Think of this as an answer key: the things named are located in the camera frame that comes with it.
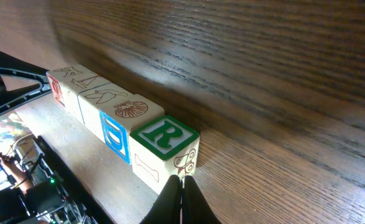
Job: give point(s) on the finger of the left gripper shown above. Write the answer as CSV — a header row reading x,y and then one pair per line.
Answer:
x,y
20,83

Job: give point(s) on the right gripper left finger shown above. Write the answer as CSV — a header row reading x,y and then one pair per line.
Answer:
x,y
166,209

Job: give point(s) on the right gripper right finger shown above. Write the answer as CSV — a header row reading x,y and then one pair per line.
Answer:
x,y
195,209

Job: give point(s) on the red number 6 block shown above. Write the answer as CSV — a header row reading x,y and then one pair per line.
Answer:
x,y
58,79

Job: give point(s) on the red sided block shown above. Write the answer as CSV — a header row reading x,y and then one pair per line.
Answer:
x,y
163,147

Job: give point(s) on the blue letter D block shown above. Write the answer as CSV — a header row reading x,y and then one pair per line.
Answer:
x,y
119,119

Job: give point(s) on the green sided wooden block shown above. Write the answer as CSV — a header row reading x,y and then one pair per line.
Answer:
x,y
95,100

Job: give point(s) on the person's hand in background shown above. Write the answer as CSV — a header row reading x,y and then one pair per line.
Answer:
x,y
7,161

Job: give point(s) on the background equipment with cables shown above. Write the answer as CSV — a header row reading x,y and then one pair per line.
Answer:
x,y
48,191

